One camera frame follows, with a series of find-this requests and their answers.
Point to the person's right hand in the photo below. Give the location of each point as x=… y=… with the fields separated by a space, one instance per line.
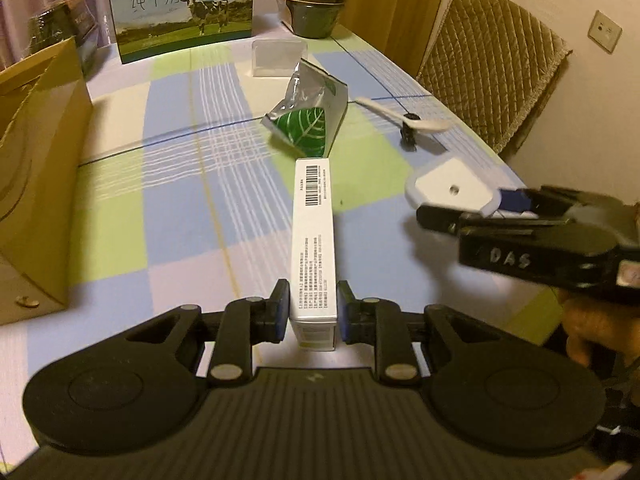
x=585 y=325

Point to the checked cloth desktop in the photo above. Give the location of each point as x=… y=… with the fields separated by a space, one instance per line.
x=175 y=210

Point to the brown cardboard box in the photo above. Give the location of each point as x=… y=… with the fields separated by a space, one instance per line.
x=40 y=185

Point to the yellow brown curtain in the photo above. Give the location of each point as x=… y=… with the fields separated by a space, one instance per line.
x=390 y=10

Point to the silver foil bag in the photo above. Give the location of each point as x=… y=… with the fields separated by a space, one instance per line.
x=305 y=125

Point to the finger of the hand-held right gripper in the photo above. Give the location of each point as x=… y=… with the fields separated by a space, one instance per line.
x=515 y=200
x=440 y=217

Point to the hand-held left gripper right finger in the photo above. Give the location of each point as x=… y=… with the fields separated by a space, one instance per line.
x=344 y=310

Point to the cow print milk carton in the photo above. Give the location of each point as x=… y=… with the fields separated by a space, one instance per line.
x=175 y=10

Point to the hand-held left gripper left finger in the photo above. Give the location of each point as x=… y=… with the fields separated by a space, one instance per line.
x=282 y=310

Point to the beige wall socket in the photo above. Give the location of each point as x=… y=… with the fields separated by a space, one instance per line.
x=604 y=31

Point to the long white box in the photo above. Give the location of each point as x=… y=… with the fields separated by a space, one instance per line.
x=312 y=240

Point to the quilted cover chair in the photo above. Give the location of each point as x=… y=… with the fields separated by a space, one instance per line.
x=490 y=60

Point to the white square device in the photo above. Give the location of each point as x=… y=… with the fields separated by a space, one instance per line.
x=450 y=182

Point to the white plastic spoon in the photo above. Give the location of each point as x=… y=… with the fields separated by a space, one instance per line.
x=380 y=107

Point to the clear plastic box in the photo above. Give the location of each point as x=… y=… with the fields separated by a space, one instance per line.
x=280 y=57

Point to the dark wrapped package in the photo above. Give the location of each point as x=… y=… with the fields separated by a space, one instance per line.
x=55 y=25

